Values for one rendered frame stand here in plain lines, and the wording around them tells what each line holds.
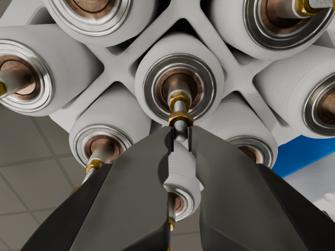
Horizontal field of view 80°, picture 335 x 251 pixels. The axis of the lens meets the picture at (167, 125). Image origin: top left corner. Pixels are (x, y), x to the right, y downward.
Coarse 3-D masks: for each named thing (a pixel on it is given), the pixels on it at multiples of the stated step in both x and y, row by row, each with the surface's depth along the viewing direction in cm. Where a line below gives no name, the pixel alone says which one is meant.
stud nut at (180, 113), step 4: (176, 112) 14; (180, 112) 14; (184, 112) 14; (172, 116) 14; (176, 116) 14; (180, 116) 14; (184, 116) 14; (188, 116) 14; (168, 120) 15; (172, 120) 14; (176, 120) 14; (180, 120) 14; (184, 120) 14; (188, 120) 14; (192, 120) 14; (168, 124) 14; (172, 124) 14; (188, 124) 14; (192, 124) 14
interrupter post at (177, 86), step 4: (172, 84) 20; (176, 84) 19; (180, 84) 19; (184, 84) 20; (172, 88) 19; (176, 88) 18; (180, 88) 18; (184, 88) 18; (188, 88) 19; (168, 92) 19; (172, 92) 18; (176, 92) 18; (184, 92) 18; (188, 92) 18; (168, 96) 18; (188, 96) 18; (168, 100) 18; (168, 104) 18
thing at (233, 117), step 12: (228, 96) 31; (240, 96) 34; (216, 108) 29; (228, 108) 27; (240, 108) 27; (204, 120) 28; (216, 120) 26; (228, 120) 25; (240, 120) 24; (252, 120) 24; (216, 132) 24; (228, 132) 23; (240, 132) 23; (252, 132) 23; (264, 132) 23; (276, 144) 24; (276, 156) 25
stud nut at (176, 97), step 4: (180, 92) 18; (172, 96) 17; (176, 96) 17; (180, 96) 17; (184, 96) 17; (172, 100) 17; (176, 100) 17; (180, 100) 17; (184, 100) 17; (188, 100) 17; (172, 104) 17; (188, 104) 17; (172, 108) 17; (188, 108) 17
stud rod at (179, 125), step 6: (180, 102) 17; (174, 108) 16; (180, 108) 16; (174, 126) 13; (180, 126) 13; (186, 126) 13; (174, 132) 13; (180, 132) 13; (186, 132) 13; (174, 138) 13; (180, 138) 13; (186, 138) 13
